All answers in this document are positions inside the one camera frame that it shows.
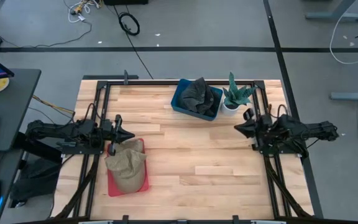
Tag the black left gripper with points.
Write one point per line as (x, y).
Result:
(108, 132)

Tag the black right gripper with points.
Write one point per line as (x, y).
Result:
(262, 130)

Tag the tan baseball cap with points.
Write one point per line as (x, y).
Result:
(129, 145)
(127, 171)

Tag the dark grey baseball cap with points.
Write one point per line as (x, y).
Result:
(214, 104)
(194, 96)

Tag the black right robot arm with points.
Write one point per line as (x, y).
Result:
(303, 132)

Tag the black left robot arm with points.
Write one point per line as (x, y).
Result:
(51, 132)

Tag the green succulent in white pot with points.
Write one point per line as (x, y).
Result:
(236, 95)

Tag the red plastic bin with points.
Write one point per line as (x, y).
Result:
(112, 189)

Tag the black table clamp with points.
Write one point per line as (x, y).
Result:
(125, 77)
(235, 219)
(125, 219)

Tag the blue plastic bin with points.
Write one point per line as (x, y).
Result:
(177, 104)

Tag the black flat crossbar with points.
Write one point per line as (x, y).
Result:
(110, 77)

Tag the black bag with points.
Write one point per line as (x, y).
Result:
(33, 182)

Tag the grey desk foot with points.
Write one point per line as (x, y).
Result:
(334, 16)
(353, 96)

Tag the black side desk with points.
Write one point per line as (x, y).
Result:
(14, 109)

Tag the black box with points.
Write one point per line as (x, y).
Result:
(126, 2)

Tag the black aluminium table frame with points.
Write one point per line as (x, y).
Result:
(154, 82)

